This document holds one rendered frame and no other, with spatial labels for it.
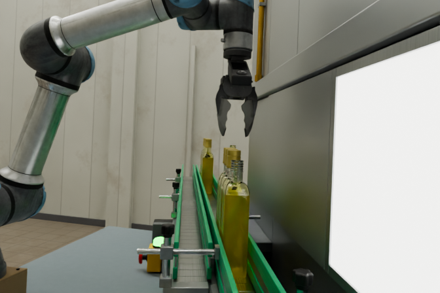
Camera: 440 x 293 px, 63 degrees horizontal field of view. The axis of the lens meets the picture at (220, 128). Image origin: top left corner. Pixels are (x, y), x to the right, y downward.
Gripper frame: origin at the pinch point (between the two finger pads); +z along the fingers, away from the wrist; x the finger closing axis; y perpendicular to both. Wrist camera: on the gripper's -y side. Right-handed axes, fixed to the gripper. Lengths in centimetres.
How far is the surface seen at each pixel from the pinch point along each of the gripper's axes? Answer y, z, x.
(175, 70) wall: 328, -68, 24
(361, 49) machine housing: -37.7, -12.7, -12.7
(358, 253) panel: -40.3, 16.3, -12.0
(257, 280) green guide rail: -16.5, 29.8, -3.4
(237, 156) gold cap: -1.5, 6.1, -0.5
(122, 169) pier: 340, 48, 81
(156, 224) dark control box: 54, 37, 21
